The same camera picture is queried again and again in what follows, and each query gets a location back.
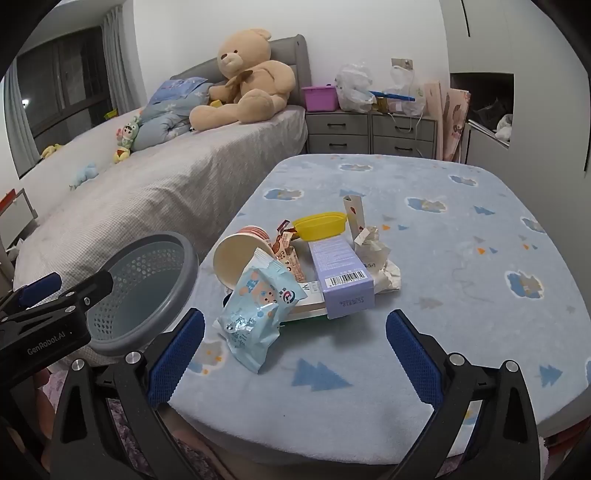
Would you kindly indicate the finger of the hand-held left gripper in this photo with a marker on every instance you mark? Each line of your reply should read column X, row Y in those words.
column 41, row 284
column 90, row 286

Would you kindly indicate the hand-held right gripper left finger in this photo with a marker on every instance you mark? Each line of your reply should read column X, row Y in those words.
column 178, row 350

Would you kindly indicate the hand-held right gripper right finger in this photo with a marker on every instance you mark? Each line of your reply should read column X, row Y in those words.
column 413, row 355

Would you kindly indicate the grey perforated plastic basket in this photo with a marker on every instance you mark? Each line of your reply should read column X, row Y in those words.
column 129, row 281

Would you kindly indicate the light blue snack packet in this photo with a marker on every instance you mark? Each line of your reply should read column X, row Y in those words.
column 254, row 314

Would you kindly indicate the red and white paper cup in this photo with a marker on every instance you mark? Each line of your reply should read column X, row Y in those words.
column 231, row 258

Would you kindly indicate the white paper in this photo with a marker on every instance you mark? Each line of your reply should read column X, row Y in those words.
column 374, row 256

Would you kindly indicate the purple cardboard box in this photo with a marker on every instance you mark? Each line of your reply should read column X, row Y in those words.
column 339, row 272

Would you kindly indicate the white carton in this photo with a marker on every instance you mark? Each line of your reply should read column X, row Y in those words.
column 304, row 307

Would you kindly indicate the light blue printed blanket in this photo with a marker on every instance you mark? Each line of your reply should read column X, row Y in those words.
column 461, row 286

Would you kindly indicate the light blue plush toy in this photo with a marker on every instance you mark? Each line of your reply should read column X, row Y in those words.
column 85, row 175

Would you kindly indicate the bed with grey checked sheet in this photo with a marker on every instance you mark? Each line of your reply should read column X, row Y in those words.
column 152, row 194

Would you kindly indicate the yellow plush toy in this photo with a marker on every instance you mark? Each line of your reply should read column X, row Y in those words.
column 51, row 151

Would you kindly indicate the red and cream snack sachet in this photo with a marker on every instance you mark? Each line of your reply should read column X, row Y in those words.
column 286, row 240
column 295, row 265

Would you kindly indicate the white paper strip with hearts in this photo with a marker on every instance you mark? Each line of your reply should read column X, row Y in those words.
column 353, row 217

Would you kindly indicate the small doll with green hat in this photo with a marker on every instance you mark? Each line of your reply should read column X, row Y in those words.
column 125, row 138

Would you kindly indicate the yellow plastic lid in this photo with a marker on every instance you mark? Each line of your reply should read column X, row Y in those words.
column 318, row 226

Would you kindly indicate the light blue quilt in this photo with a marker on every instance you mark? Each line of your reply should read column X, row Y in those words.
column 166, row 120

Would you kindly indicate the dark window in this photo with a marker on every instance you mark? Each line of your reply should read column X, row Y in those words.
column 60, row 83

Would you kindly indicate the grey drawer cabinet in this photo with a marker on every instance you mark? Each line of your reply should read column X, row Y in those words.
column 337, row 134
column 404, row 138

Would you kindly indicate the grey curtain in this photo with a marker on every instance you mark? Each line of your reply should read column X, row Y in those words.
column 122, row 55

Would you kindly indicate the pink printed folded mat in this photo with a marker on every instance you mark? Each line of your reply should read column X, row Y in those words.
column 455, row 124

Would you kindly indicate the beige folded board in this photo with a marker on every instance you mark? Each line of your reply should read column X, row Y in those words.
column 433, row 120

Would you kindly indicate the white cloth bundle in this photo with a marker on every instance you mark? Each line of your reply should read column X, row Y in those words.
column 504, row 127

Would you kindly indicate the dark grey bag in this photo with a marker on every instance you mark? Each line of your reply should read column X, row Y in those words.
column 490, row 110

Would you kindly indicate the blue stick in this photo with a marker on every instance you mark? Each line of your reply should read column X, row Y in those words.
column 392, row 95

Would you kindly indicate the large tan teddy bear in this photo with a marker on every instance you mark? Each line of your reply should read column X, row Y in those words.
column 249, row 78

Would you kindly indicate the clear plastic bag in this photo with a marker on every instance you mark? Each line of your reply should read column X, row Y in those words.
column 408, row 83

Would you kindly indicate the purple storage box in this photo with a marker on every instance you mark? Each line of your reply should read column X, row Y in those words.
column 319, row 99

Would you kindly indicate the white crinkled plastic bag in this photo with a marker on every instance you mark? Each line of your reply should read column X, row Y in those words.
column 353, row 87

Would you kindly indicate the grey padded headboard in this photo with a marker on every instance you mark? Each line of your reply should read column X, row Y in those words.
column 300, row 69

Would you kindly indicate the white wardrobe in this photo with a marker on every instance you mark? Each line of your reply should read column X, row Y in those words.
column 508, row 37

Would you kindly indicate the grey and red frame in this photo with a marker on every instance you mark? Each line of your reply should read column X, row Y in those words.
column 14, row 207

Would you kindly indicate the metal wall socket plate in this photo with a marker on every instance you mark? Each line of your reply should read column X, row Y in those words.
column 400, row 63

